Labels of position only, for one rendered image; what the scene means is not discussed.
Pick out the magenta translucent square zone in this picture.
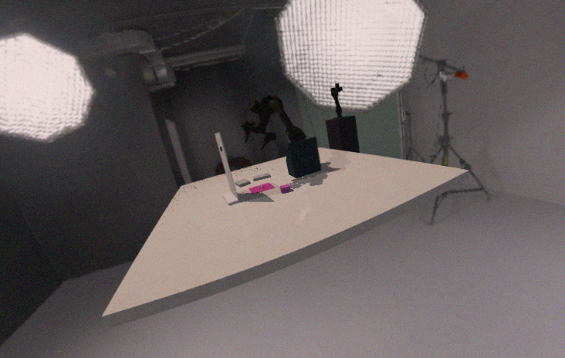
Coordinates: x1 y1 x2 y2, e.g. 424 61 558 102
249 183 274 194

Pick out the small purple block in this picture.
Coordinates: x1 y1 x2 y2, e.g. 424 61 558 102
280 184 291 194

